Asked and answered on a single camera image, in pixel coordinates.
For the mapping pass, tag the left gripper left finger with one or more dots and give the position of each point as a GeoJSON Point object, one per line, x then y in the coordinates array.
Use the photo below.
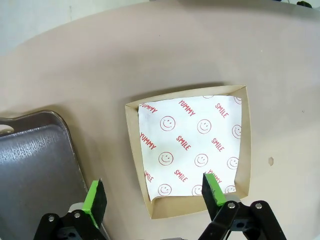
{"type": "Point", "coordinates": [96, 200]}

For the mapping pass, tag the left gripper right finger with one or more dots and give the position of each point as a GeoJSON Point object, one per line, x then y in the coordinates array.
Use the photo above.
{"type": "Point", "coordinates": [212, 195]}

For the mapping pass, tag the dark brown plastic tray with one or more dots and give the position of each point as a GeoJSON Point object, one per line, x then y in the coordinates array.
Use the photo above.
{"type": "Point", "coordinates": [37, 175]}

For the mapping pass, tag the brown cardboard box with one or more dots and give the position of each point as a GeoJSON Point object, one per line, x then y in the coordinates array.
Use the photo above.
{"type": "Point", "coordinates": [180, 206]}

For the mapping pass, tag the white red-printed liner paper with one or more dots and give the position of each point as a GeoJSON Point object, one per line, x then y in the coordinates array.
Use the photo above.
{"type": "Point", "coordinates": [185, 135]}

